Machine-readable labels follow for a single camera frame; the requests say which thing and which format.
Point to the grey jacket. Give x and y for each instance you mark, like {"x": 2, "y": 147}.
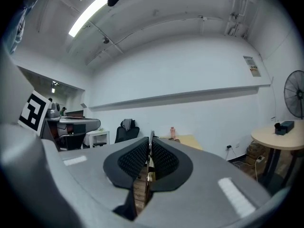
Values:
{"x": 127, "y": 124}

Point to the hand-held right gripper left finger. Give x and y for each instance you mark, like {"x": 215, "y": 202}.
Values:
{"x": 90, "y": 174}

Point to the pink bottle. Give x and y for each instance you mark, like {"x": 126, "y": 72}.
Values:
{"x": 173, "y": 132}

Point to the round beige table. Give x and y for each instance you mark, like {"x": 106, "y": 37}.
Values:
{"x": 273, "y": 139}

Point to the white ceiling pipes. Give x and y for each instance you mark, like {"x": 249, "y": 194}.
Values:
{"x": 237, "y": 20}

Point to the dark teal box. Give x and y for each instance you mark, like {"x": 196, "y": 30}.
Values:
{"x": 286, "y": 126}

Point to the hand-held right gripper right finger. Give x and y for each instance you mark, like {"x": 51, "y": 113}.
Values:
{"x": 202, "y": 179}

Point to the silver pot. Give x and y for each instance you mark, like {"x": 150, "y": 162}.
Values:
{"x": 53, "y": 110}

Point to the white power strip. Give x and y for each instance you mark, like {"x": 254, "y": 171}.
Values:
{"x": 261, "y": 158}

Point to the black office chair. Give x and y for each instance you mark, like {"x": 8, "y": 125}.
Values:
{"x": 127, "y": 135}

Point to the wall poster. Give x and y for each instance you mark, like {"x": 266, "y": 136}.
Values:
{"x": 252, "y": 66}

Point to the black wall charger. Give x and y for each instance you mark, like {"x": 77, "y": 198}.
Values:
{"x": 229, "y": 147}

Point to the long fluorescent ceiling light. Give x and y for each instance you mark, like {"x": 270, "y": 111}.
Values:
{"x": 88, "y": 15}

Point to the ceiling dome sensor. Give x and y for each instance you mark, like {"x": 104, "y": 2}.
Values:
{"x": 106, "y": 40}

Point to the black standing fan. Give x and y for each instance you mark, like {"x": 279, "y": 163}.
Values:
{"x": 295, "y": 94}

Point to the grey desk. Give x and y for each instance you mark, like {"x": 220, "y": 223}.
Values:
{"x": 78, "y": 121}

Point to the white side table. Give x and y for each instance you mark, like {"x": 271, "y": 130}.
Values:
{"x": 97, "y": 134}

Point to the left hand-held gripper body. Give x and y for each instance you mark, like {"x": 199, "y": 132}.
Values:
{"x": 14, "y": 91}

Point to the brown basket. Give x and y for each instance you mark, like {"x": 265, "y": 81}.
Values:
{"x": 255, "y": 151}

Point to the person's light blue shirt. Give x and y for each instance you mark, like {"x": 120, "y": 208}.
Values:
{"x": 19, "y": 32}

